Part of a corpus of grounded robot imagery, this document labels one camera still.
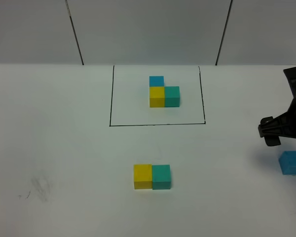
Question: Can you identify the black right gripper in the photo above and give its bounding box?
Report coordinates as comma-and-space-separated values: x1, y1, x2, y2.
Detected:
258, 67, 296, 146

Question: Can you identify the green template cube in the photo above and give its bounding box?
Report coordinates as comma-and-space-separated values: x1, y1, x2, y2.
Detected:
165, 86, 181, 107

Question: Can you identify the yellow template cube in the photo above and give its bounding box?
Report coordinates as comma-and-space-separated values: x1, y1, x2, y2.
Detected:
149, 86, 165, 108

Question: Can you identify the blue template cube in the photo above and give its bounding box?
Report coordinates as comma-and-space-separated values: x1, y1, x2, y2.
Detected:
149, 76, 164, 87

